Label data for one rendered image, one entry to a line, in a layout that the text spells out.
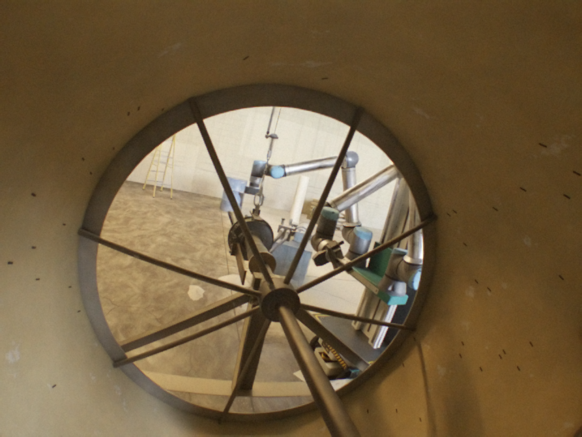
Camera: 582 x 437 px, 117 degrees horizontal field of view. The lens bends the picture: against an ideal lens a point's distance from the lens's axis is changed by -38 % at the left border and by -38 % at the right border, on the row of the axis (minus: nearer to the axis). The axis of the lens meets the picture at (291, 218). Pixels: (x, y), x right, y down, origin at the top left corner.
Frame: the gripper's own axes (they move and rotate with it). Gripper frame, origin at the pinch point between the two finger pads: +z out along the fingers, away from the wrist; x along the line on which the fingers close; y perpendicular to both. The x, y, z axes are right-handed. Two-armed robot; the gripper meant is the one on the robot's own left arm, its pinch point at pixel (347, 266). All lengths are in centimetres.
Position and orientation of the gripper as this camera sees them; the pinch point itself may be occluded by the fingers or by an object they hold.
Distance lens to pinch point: 113.3
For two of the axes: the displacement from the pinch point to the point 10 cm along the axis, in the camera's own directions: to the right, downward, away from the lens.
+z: 2.6, 2.3, -9.4
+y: 9.0, -4.1, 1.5
